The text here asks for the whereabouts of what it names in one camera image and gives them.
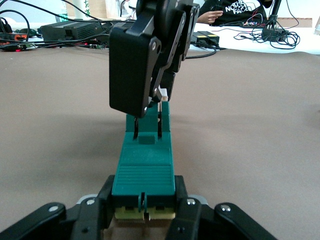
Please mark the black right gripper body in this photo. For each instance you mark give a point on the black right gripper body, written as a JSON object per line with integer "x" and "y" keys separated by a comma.
{"x": 165, "y": 6}

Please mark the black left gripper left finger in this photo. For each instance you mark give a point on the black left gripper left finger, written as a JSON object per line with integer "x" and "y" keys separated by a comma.
{"x": 62, "y": 225}

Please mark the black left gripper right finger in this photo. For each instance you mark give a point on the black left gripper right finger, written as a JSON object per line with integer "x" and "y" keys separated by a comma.
{"x": 200, "y": 225}

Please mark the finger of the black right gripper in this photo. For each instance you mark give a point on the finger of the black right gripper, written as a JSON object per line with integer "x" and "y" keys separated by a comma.
{"x": 187, "y": 37}
{"x": 127, "y": 70}

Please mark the green load switch white lever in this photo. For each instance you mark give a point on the green load switch white lever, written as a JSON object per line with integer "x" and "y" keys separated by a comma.
{"x": 145, "y": 175}

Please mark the bystander hand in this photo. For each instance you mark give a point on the bystander hand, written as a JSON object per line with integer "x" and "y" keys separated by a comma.
{"x": 213, "y": 17}

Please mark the black adapter yellow label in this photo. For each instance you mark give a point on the black adapter yellow label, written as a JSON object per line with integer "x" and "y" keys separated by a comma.
{"x": 213, "y": 38}
{"x": 200, "y": 36}

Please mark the person in black shirt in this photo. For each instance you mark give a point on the person in black shirt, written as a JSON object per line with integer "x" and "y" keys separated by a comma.
{"x": 250, "y": 16}

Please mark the white bottle green print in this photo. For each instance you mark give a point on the white bottle green print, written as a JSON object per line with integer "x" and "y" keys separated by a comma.
{"x": 82, "y": 8}

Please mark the black power supply box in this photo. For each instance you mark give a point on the black power supply box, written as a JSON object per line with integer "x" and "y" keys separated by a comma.
{"x": 62, "y": 30}

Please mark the black stand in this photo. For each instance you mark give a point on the black stand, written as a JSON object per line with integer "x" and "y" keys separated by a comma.
{"x": 271, "y": 27}

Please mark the small green circuit module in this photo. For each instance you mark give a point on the small green circuit module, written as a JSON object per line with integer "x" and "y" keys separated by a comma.
{"x": 26, "y": 46}

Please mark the wooden board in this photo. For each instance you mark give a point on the wooden board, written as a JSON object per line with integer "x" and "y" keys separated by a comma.
{"x": 300, "y": 22}

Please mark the orange black tool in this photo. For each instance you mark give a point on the orange black tool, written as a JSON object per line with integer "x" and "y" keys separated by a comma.
{"x": 18, "y": 37}

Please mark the white table sheet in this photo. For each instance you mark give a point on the white table sheet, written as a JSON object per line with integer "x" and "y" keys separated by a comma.
{"x": 307, "y": 42}

